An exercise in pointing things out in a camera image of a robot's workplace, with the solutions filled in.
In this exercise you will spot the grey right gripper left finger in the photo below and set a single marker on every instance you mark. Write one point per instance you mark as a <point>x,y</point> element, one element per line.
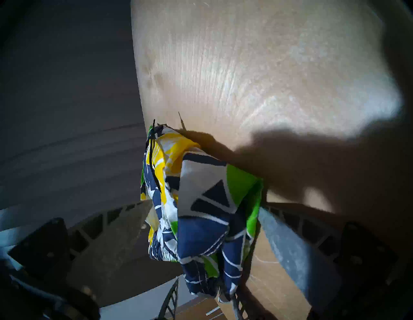
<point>103,248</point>

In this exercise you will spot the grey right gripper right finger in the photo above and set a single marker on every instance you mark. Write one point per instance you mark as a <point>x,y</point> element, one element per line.
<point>303,254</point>

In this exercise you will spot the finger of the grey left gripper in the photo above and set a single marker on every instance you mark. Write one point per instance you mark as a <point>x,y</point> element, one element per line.
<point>237,306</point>
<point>170,301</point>

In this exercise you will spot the navy green floral shorts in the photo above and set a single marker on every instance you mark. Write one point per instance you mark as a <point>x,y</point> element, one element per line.
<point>200,209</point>

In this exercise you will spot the small white tape strip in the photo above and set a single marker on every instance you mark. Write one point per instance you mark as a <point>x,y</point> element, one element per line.
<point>213,311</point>

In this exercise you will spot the beige pleated curtain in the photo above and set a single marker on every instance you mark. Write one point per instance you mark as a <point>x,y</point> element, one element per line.
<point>19,225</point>

